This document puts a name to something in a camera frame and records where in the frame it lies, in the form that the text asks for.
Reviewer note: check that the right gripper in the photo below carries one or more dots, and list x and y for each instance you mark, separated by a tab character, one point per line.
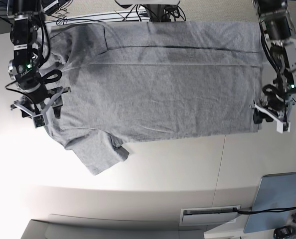
38	94

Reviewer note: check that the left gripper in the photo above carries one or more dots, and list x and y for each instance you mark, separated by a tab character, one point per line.
277	102

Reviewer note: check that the grey T-shirt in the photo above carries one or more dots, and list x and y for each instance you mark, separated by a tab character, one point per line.
146	81

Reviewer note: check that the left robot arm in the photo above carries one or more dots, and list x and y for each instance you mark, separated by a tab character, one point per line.
281	44

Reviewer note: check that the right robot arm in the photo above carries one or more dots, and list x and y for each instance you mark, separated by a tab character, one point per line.
118	78

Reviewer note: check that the blue-grey laptop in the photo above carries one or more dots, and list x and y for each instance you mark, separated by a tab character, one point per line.
275	191

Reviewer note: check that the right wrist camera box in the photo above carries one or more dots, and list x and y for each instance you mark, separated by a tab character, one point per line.
39	120

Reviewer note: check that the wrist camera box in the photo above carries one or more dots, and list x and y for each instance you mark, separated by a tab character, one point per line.
283	127
39	120

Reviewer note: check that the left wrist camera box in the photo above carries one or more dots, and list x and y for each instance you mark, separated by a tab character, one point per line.
283	127

